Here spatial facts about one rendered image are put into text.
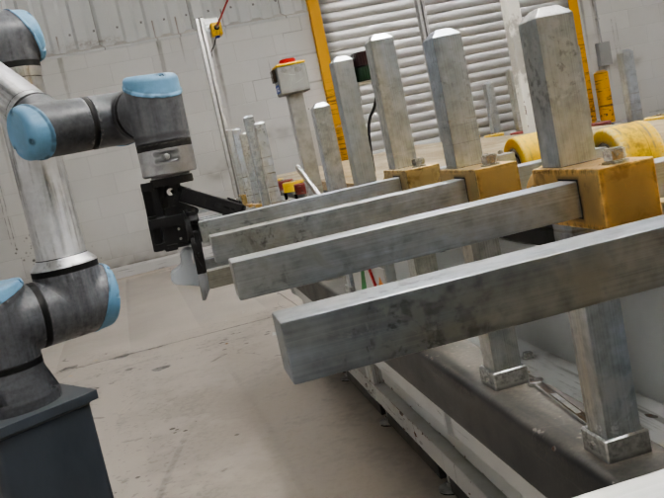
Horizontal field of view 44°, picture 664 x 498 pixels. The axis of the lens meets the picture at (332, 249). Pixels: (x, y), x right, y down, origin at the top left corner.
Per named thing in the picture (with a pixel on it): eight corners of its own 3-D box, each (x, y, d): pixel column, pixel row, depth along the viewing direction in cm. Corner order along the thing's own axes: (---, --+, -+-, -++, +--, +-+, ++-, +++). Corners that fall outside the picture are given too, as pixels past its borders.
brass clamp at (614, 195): (601, 234, 63) (590, 170, 63) (525, 223, 77) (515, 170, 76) (671, 216, 65) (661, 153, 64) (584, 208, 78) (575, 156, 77)
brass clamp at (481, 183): (477, 216, 88) (469, 170, 87) (436, 210, 101) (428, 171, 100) (530, 204, 89) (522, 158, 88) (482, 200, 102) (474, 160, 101)
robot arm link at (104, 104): (70, 101, 142) (97, 89, 132) (130, 92, 149) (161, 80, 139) (83, 153, 144) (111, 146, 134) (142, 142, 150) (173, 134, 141)
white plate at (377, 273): (392, 327, 139) (381, 270, 137) (357, 302, 164) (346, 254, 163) (396, 326, 139) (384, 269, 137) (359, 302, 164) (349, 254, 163)
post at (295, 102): (326, 281, 196) (286, 94, 190) (322, 279, 201) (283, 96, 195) (344, 277, 197) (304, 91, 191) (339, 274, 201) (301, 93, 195)
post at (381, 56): (432, 356, 123) (369, 35, 116) (425, 351, 126) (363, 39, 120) (454, 350, 123) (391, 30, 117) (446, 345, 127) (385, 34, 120)
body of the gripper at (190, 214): (155, 252, 139) (140, 182, 137) (206, 241, 140) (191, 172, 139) (154, 256, 131) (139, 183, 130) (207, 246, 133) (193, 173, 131)
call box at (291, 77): (283, 98, 188) (275, 64, 187) (278, 101, 195) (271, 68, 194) (311, 92, 190) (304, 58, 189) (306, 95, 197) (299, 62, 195)
